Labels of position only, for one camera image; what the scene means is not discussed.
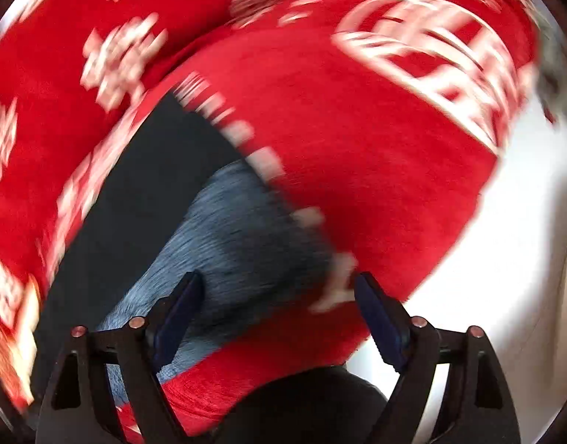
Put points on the blue-grey knit cloth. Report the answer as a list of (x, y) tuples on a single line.
[(237, 245)]

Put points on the black pants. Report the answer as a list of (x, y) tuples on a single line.
[(149, 194)]

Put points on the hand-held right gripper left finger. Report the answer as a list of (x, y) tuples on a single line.
[(177, 321)]

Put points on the red printed quilt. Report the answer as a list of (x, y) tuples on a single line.
[(47, 115)]

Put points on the red printed blanket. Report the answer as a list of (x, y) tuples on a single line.
[(366, 157)]

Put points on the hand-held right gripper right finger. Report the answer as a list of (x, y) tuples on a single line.
[(380, 323)]

